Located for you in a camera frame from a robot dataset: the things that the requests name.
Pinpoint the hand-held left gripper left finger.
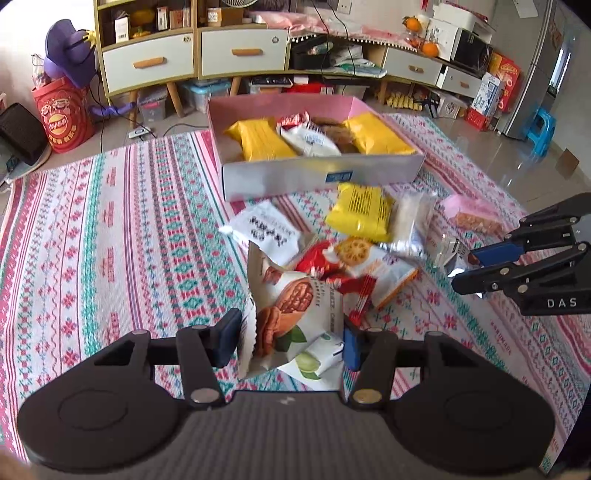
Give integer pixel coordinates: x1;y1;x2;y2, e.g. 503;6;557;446
95;308;244;411

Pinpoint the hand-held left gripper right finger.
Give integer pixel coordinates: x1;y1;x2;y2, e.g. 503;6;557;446
343;322;483;411

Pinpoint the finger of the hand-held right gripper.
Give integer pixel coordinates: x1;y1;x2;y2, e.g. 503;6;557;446
468;193;591;267
451;244;591;296

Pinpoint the silver snack packet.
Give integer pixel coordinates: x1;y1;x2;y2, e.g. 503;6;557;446
434;233;485;296

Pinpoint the white nut-print snack packet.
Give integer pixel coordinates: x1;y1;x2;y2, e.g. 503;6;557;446
238;240;345;381

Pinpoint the white orange-edged biscuit packet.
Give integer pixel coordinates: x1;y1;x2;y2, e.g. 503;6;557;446
335;236;419;310

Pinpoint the translucent white snack packet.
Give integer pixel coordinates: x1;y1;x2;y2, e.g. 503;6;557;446
381;191;438;262

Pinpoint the yellow packet black print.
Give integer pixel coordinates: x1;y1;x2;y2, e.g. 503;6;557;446
325;182;396;243

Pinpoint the pink cardboard box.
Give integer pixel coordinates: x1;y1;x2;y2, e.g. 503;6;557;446
206;95;426;202

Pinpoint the plain yellow snack packet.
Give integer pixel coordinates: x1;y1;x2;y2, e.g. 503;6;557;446
224;119;297;162
344;113;416;156

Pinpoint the brown snack packet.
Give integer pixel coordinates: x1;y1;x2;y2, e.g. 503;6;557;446
313;117;359;154

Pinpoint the white packet walnut picture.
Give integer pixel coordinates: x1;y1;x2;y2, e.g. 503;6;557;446
281;124;342;158

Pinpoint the white green-print snack packet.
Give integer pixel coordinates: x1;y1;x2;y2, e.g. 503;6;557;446
277;332;345;394

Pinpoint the pink snack packet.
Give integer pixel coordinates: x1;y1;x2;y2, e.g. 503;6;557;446
438;194;506;237

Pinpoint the white packet black lettering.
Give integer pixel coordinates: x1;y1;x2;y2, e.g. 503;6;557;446
219;199;303;269

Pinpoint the cardboard piece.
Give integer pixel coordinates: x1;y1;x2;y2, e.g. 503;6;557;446
556;150;581;177

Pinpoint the small red carton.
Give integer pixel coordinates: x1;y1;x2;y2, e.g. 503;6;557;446
465;108;492;132

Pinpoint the blue plastic stool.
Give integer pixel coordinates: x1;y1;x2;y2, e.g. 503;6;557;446
524;107;558;156

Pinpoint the white printed carton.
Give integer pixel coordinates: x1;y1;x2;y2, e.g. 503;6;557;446
436;92;467;118

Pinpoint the patterned woven blanket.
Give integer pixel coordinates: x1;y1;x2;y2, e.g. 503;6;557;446
0;113;591;472

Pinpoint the blue white carton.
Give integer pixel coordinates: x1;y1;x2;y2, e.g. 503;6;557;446
471;73;507;124

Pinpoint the black hand tool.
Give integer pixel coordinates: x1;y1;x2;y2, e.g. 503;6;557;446
422;90;443;119

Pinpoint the tall red carton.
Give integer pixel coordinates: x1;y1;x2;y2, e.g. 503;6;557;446
488;52;522;114

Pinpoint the row of yellow packs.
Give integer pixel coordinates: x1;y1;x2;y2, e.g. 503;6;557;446
379;91;423;112

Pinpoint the silver refrigerator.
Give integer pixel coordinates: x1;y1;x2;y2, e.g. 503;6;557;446
503;0;573;140

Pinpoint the black microwave oven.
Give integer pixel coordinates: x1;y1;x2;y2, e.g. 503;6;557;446
450;28;495;75

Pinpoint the low white wooden cabinet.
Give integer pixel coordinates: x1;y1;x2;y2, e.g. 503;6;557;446
379;44;485;100

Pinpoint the pile of papers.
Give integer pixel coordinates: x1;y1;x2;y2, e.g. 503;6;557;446
329;44;389;79

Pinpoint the clear storage box blue lid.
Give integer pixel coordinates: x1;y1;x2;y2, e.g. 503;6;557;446
181;79;232;114

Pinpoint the white foam box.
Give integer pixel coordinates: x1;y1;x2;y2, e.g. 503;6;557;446
431;2;497;33

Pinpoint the small clear storage box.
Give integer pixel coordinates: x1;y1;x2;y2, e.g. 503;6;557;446
137;87;169;123

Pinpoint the red snack bucket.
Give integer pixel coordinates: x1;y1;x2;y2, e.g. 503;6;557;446
31;78;96;154

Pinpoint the black tray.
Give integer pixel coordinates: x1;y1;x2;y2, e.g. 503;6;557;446
290;41;334;71

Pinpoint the wooden shelf cabinet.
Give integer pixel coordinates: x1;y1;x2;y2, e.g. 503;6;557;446
93;0;293;117

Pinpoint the black bag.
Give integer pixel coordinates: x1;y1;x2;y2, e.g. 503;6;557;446
0;102;50;166

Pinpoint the pink tablecloth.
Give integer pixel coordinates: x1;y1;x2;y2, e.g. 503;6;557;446
252;10;419;49

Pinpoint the brown cardboard box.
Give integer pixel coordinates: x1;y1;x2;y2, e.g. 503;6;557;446
206;7;244;27

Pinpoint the purple hat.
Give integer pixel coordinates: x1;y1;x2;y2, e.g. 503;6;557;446
45;19;99;88

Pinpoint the yellow ornament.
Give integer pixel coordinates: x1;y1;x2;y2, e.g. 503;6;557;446
130;9;155;38

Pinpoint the purple toy handle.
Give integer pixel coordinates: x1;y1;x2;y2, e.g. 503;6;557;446
90;102;138;119

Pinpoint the white drawer wooden handle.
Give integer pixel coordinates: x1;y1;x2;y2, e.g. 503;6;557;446
201;28;289;77
102;33;195;93

